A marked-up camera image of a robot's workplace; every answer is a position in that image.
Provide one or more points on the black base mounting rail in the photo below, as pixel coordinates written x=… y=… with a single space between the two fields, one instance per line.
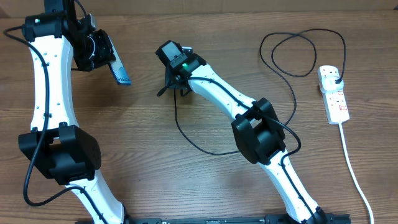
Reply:
x=268 y=219

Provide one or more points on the white USB wall charger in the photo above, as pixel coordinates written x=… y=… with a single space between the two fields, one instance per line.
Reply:
x=330 y=84

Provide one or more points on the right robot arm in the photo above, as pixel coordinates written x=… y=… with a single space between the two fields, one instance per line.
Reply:
x=258 y=134

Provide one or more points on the smartphone with blue screen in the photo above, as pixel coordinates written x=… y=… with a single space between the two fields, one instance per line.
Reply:
x=119 y=72

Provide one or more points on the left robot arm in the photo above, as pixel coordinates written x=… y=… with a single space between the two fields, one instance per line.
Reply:
x=59 y=43

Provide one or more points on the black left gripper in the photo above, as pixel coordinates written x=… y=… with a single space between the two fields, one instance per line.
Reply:
x=106 y=55

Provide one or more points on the white power strip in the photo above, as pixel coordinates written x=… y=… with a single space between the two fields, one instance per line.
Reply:
x=335 y=103

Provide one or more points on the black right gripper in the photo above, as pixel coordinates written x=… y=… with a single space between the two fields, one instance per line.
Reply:
x=173 y=85

